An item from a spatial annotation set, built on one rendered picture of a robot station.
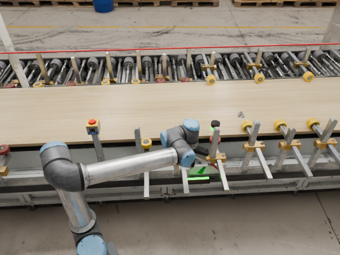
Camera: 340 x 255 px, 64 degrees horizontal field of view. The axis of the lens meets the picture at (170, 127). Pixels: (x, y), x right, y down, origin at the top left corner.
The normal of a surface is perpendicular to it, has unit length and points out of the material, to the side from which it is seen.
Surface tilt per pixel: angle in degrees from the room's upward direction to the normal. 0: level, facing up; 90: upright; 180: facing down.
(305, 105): 0
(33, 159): 90
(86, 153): 90
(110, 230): 0
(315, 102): 0
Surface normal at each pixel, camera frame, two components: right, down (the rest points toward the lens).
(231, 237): 0.00, -0.75
